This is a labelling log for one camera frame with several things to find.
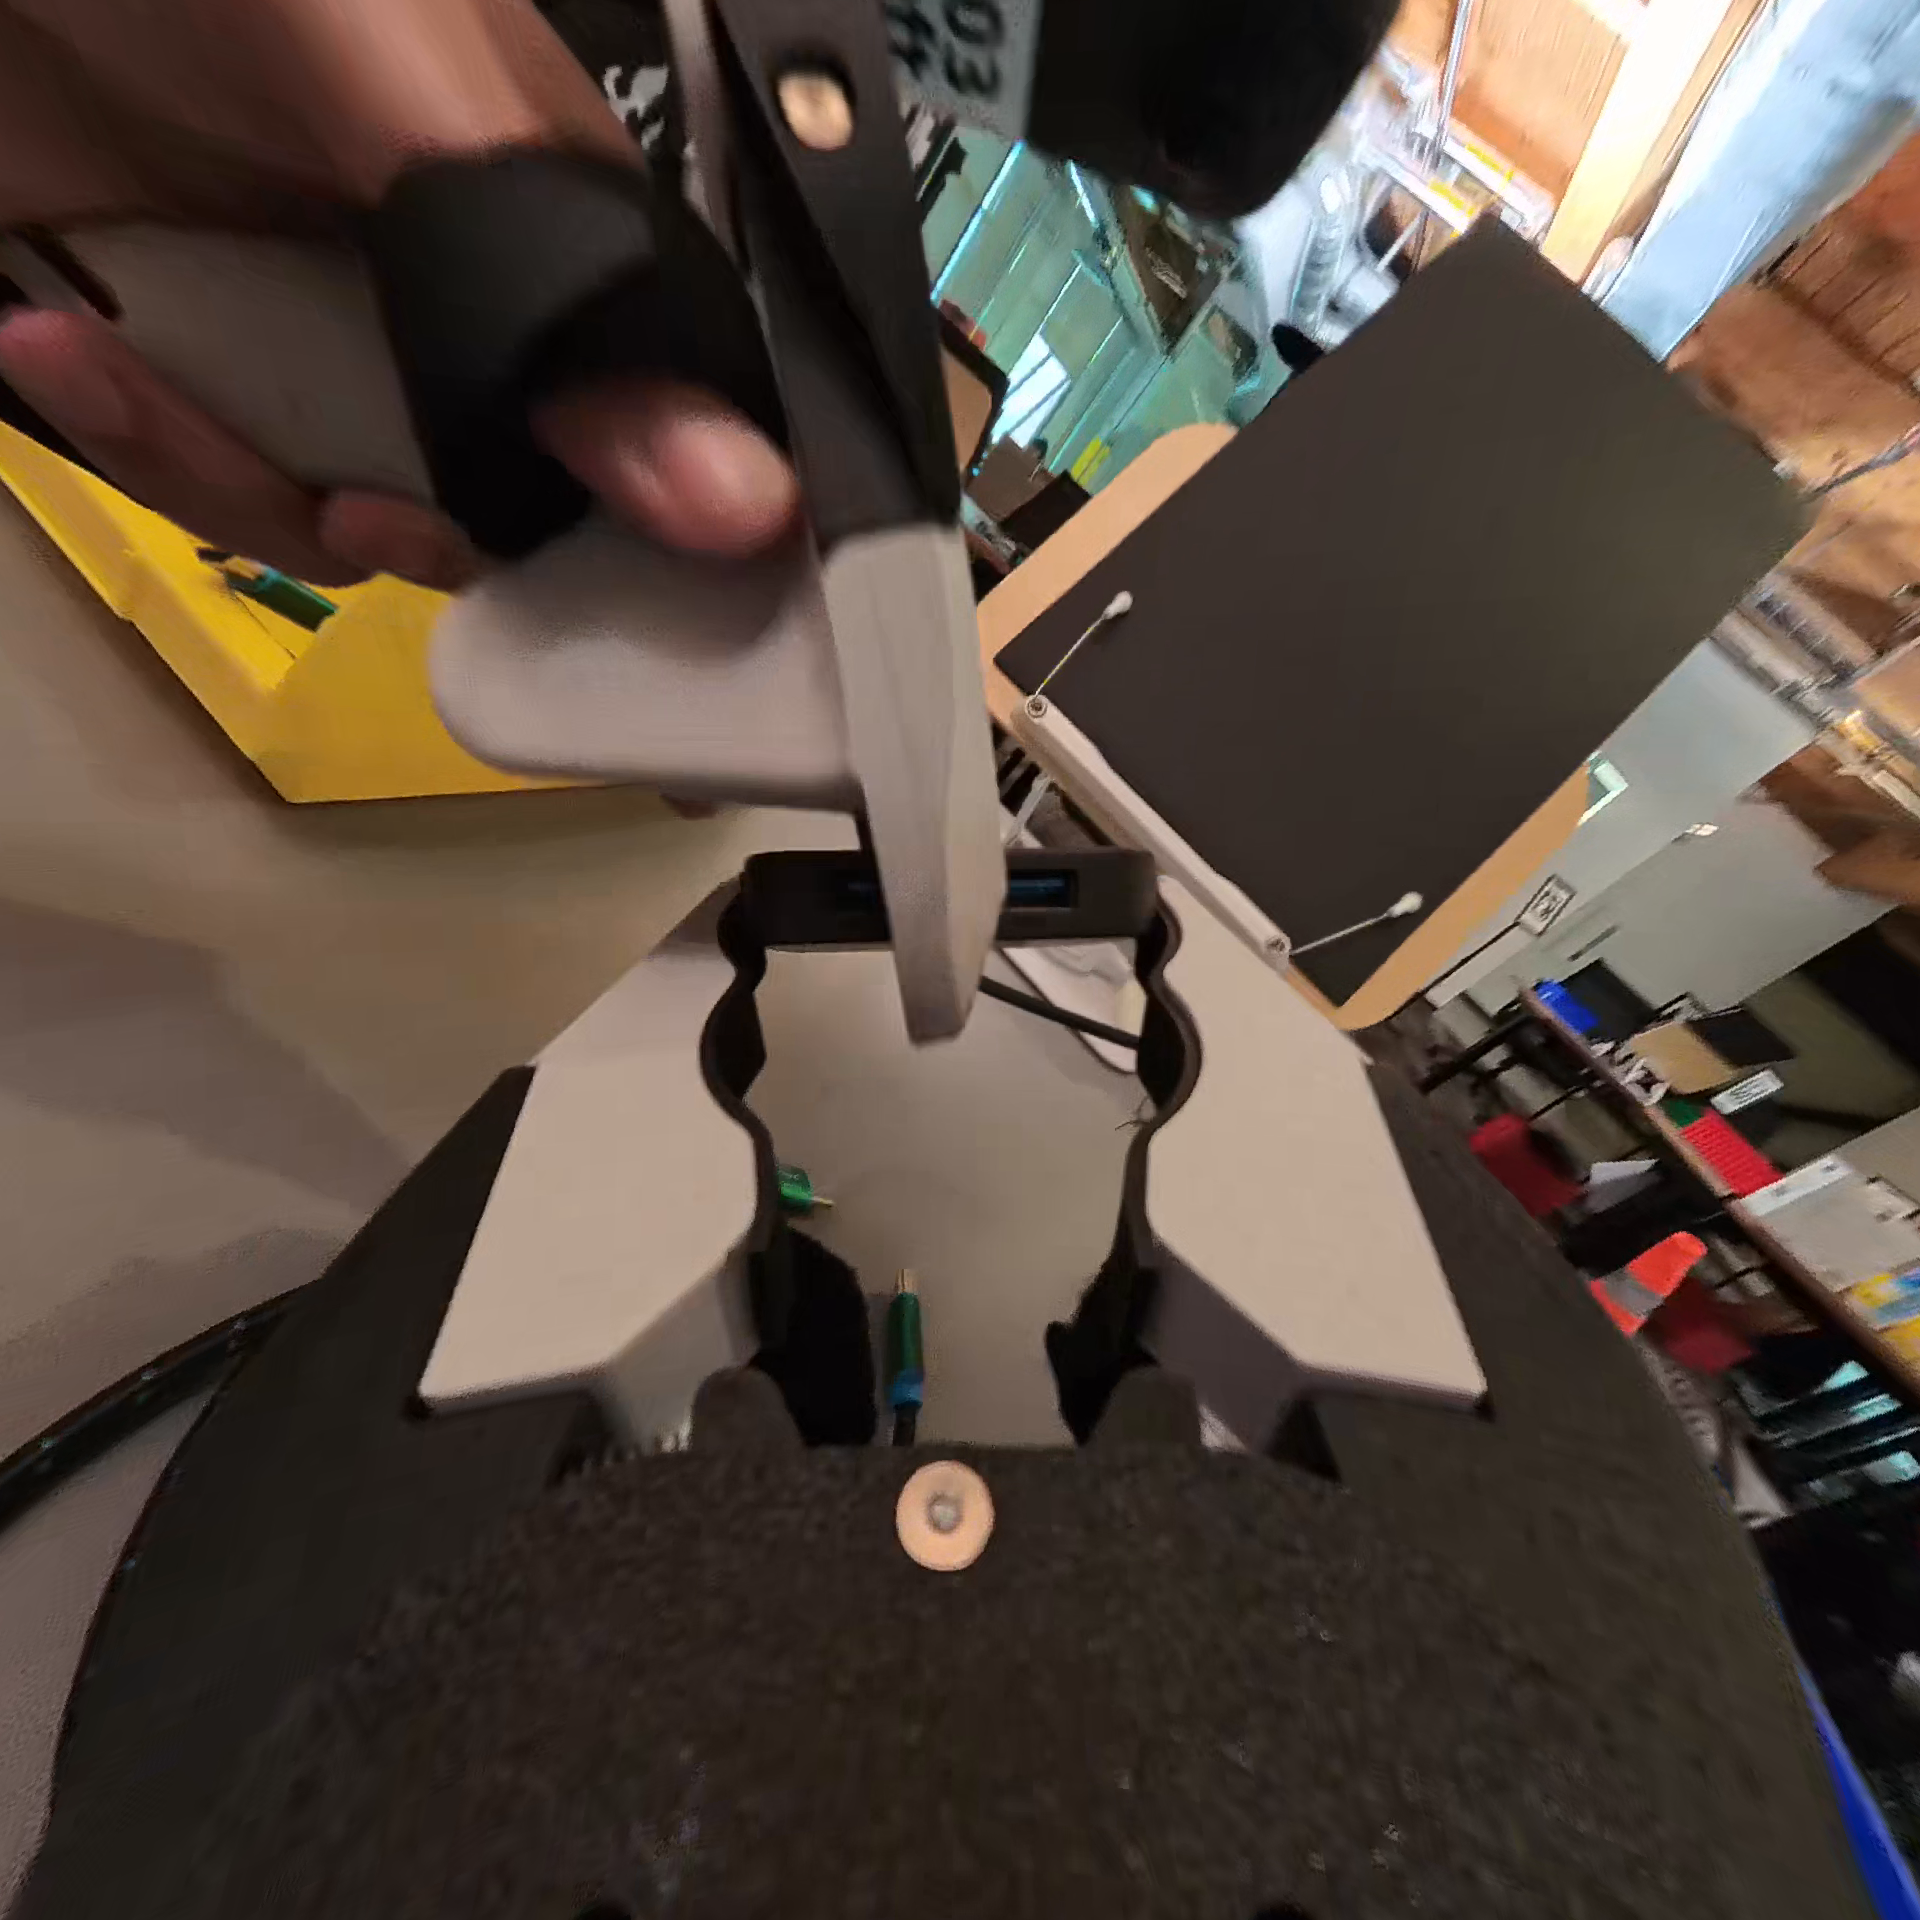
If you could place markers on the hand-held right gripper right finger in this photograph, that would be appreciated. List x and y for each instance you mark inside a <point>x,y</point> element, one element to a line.
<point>1289,1201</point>

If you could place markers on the yellow plastic bin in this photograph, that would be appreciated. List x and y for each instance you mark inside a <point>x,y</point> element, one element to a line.
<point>360,705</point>

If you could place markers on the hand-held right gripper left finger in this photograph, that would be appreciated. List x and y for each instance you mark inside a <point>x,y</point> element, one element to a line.
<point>599,1201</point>

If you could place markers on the black board on white stand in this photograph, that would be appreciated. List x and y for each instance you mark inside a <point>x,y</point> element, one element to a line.
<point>1424,600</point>

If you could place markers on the white cardboard box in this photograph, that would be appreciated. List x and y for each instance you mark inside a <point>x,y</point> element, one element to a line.
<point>1837,1224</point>

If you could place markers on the person's left hand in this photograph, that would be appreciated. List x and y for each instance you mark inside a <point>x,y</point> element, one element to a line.
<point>225,91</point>

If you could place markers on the black silver video switch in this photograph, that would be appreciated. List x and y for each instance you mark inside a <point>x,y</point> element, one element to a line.
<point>810,899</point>

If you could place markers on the orange traffic cone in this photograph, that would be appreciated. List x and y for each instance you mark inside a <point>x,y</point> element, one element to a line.
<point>1651,1276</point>

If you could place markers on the blue plastic bin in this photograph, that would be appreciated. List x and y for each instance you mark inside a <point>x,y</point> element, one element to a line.
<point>1858,1801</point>

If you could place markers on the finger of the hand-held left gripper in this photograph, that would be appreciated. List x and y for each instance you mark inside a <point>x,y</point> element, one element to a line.
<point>929,751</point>
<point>659,677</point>

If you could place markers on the wooden work table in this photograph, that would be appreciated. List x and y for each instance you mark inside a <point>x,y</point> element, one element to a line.
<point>1590,1058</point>

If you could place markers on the red plastic bin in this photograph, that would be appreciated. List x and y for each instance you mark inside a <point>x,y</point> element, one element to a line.
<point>1727,1149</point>

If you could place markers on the grey desk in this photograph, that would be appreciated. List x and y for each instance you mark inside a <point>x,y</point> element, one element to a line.
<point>225,1051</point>

